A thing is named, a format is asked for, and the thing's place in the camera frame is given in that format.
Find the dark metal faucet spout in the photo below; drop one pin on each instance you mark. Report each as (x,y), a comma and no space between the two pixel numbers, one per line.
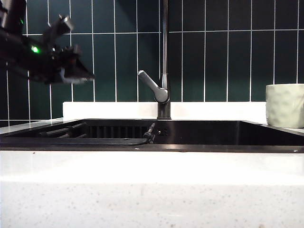
(164,111)

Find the black sink drain rack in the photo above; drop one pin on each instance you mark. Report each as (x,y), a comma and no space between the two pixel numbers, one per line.
(95,141)

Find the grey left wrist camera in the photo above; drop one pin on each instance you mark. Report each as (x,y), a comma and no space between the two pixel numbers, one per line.
(60,27)

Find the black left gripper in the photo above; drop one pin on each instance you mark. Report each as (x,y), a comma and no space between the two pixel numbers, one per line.
(45,64)

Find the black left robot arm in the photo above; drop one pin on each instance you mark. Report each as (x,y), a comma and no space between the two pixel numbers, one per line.
(12,47)

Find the black kitchen sink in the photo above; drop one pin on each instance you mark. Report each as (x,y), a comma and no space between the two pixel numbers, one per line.
(213,135)

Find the pale green dimpled mug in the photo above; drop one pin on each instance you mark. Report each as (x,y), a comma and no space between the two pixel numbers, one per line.
(285,107)

